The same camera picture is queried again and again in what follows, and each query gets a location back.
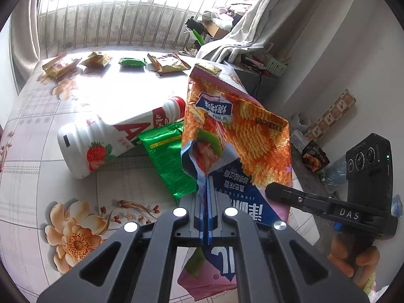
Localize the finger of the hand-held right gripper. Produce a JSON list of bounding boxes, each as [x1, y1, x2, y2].
[[264, 182, 332, 217]]

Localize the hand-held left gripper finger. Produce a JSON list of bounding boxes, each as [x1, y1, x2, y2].
[[206, 177, 370, 303], [38, 177, 206, 303]]

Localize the orange blue chip bag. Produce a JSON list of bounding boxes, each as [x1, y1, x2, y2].
[[177, 63, 291, 302]]

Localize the person's right hand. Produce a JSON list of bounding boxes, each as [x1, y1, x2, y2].
[[328, 238, 379, 278]]

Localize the clear plastic water bottle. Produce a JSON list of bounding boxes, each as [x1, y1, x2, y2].
[[320, 155, 349, 193]]

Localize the dark snack packet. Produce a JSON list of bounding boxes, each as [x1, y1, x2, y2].
[[301, 142, 330, 172]]

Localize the large green foil packet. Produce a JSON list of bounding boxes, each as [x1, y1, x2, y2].
[[138, 120, 199, 198]]

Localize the patterned cardboard box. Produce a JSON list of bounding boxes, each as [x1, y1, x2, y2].
[[308, 89, 357, 140]]

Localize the white strawberry yogurt bottle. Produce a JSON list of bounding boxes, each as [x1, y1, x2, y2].
[[57, 96, 187, 180]]

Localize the gold brown snack packet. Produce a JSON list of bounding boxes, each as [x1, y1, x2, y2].
[[147, 54, 191, 75]]

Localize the patterned bed sheet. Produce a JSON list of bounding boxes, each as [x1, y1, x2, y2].
[[0, 46, 319, 303]]

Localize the green snack packet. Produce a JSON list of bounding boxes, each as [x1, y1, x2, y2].
[[119, 57, 148, 69]]

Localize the green bag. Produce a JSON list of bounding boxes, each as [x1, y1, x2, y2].
[[189, 28, 206, 47]]

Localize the white curtain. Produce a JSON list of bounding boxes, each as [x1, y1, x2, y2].
[[196, 0, 304, 67]]

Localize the open cardboard box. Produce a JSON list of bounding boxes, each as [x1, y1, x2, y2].
[[202, 19, 234, 38]]

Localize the red gold snack packet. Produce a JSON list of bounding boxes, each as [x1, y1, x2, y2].
[[42, 54, 82, 79]]

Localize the metal window railing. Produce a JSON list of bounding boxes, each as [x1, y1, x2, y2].
[[38, 0, 228, 50]]

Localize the grey curtain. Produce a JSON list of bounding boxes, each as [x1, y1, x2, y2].
[[9, 0, 42, 86]]

